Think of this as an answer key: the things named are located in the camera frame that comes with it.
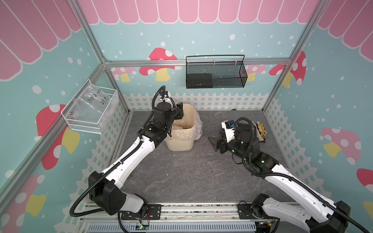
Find cream trash bin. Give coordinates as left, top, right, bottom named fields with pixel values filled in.
left=166, top=104, right=196, bottom=152

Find black wire mesh basket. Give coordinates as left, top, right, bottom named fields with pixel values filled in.
left=185, top=54, right=248, bottom=88

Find white yellow work gloves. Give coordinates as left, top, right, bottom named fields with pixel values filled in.
left=255, top=121, right=267, bottom=143

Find plastic bag in basket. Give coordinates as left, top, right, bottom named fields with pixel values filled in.
left=74, top=81, right=119, bottom=132

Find clear wire wall basket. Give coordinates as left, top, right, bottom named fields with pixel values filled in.
left=61, top=79, right=119, bottom=135

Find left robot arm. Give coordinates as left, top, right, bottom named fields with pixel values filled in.
left=69, top=85, right=184, bottom=218

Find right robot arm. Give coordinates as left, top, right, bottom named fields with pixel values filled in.
left=208, top=117, right=368, bottom=233

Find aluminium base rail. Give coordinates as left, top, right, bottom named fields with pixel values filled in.
left=76, top=202, right=304, bottom=233

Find black box in basket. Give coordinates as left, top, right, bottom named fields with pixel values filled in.
left=186, top=73, right=213, bottom=89

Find clear plastic bin liner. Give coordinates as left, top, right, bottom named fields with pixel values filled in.
left=169, top=104, right=203, bottom=141

